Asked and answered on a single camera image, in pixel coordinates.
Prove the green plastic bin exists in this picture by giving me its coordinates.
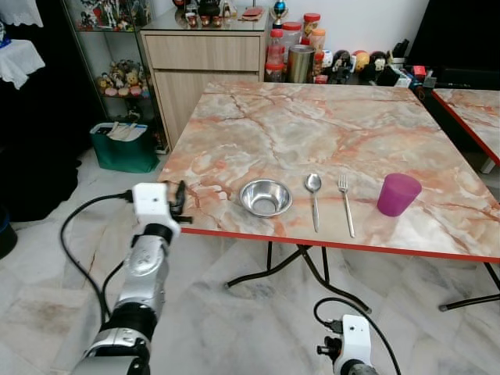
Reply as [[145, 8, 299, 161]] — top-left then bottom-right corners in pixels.
[[89, 120, 160, 174]]

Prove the steel bowl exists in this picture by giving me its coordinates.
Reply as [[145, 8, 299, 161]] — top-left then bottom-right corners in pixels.
[[239, 179, 294, 218]]

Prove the steel spoon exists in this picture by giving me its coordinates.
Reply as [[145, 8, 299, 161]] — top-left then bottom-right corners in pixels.
[[304, 173, 323, 234]]

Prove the black hanging curtain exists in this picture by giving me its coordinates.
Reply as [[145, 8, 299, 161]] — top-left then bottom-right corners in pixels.
[[0, 0, 104, 224]]

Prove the steel fork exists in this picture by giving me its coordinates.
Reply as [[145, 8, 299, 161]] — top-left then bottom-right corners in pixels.
[[337, 176, 356, 239]]

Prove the light wooden cabinet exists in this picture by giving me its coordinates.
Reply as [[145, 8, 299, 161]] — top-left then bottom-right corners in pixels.
[[140, 11, 275, 148]]

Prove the marble folding table red edge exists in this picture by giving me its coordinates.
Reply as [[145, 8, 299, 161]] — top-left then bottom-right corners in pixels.
[[431, 88, 500, 175], [156, 80, 500, 313]]

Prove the purple plastic cup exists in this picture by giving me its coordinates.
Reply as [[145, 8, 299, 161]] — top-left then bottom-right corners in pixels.
[[376, 173, 423, 218]]

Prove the glass display shelf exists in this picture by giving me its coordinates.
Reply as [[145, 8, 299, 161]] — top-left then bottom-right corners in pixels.
[[61, 0, 171, 155]]

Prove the steel tumbler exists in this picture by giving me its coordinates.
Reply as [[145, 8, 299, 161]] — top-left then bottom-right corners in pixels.
[[287, 44, 316, 84]]

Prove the red-lidded clear plastic jar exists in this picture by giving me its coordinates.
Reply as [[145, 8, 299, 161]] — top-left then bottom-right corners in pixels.
[[280, 21, 304, 49]]

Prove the red wallet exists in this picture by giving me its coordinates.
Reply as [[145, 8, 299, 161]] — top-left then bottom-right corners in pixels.
[[239, 6, 267, 21]]

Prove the white hanging cloth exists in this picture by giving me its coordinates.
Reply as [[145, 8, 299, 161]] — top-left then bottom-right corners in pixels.
[[0, 38, 46, 90]]

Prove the small trophy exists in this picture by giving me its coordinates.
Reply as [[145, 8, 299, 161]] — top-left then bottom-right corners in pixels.
[[270, 0, 289, 29]]

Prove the red-lidded orange snack jar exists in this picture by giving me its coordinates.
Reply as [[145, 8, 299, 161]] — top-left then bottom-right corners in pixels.
[[302, 12, 323, 38]]

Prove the orange round toy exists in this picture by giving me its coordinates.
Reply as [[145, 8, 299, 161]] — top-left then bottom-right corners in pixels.
[[352, 50, 370, 71]]

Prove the black plush toy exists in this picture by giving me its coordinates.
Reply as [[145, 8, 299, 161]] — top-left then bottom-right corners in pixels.
[[366, 51, 393, 84]]

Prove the black television screen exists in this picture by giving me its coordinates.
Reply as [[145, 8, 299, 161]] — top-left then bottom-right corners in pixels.
[[405, 0, 500, 73]]

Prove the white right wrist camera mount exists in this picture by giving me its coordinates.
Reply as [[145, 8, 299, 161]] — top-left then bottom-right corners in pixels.
[[337, 315, 370, 366]]

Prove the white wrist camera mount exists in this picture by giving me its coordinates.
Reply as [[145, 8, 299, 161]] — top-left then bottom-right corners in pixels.
[[337, 315, 370, 366], [132, 183, 182, 228]]

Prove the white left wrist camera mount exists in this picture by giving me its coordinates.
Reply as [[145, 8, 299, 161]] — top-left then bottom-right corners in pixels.
[[132, 183, 182, 228]]

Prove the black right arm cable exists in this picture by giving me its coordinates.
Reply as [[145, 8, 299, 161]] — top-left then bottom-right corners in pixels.
[[313, 297, 402, 375]]

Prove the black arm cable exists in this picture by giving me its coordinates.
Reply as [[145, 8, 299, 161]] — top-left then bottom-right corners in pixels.
[[313, 297, 402, 375], [60, 191, 134, 323]]

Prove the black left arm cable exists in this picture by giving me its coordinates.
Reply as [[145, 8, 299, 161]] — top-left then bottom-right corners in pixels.
[[60, 191, 134, 323]]

